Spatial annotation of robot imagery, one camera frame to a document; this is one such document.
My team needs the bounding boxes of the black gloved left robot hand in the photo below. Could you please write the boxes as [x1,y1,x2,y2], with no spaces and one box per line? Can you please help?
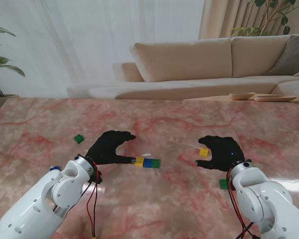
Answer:
[85,130,137,165]

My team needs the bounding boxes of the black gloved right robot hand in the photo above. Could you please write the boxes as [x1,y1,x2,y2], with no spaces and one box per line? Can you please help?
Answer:
[194,135,245,172]

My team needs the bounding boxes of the wooden bowl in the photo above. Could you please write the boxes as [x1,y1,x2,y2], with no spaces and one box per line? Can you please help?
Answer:
[229,92,256,101]

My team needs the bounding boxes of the wooden tray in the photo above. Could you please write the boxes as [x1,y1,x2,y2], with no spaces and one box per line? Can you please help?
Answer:
[254,94,298,103]

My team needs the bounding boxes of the beige sofa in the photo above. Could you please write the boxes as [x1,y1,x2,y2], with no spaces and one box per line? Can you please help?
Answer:
[66,34,299,101]

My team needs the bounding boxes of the white sheer curtain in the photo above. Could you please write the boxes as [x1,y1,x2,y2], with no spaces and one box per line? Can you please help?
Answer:
[0,0,205,98]

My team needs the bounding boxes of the grey plant pot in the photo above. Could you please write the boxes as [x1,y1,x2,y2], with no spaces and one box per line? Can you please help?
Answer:
[0,94,20,115]

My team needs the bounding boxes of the grey sofa cushion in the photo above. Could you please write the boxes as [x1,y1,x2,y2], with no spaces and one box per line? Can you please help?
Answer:
[265,34,299,76]

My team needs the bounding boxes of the broad leaf potted plant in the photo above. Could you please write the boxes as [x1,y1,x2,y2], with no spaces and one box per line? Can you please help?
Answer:
[0,23,26,98]

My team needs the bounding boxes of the beige curtain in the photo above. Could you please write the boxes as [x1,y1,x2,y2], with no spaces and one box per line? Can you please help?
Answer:
[198,0,299,40]

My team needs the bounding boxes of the tall green leafy plant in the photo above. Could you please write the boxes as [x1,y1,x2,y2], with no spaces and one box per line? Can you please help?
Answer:
[230,0,299,38]

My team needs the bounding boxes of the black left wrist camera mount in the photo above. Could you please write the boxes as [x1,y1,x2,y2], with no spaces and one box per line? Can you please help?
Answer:
[91,170,102,184]

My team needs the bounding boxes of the right arm red black cables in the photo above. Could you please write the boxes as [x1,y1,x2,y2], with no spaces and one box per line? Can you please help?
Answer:
[225,170,261,239]

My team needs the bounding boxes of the arm red black cables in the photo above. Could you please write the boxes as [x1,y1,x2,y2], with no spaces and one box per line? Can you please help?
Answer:
[225,170,261,239]
[86,174,100,239]

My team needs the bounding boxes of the left arm red black cables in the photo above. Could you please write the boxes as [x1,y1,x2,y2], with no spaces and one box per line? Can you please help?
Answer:
[86,174,100,239]

